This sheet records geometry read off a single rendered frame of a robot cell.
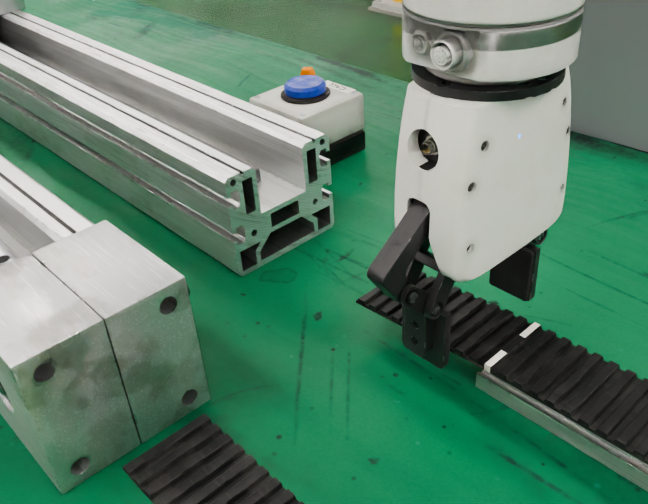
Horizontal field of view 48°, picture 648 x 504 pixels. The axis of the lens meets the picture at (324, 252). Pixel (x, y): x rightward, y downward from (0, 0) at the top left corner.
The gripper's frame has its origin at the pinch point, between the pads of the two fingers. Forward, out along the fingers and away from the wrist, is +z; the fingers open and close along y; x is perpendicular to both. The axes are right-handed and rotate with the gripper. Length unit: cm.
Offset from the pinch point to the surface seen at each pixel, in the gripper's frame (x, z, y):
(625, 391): -9.9, 0.8, 0.6
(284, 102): 30.1, -2.0, 10.5
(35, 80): 49.2, -4.3, -4.9
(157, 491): 2.6, 0.6, -21.0
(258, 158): 23.7, -1.4, 2.3
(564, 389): -7.6, 0.5, -1.7
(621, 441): -11.6, 0.6, -2.9
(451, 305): 1.5, 0.7, 0.0
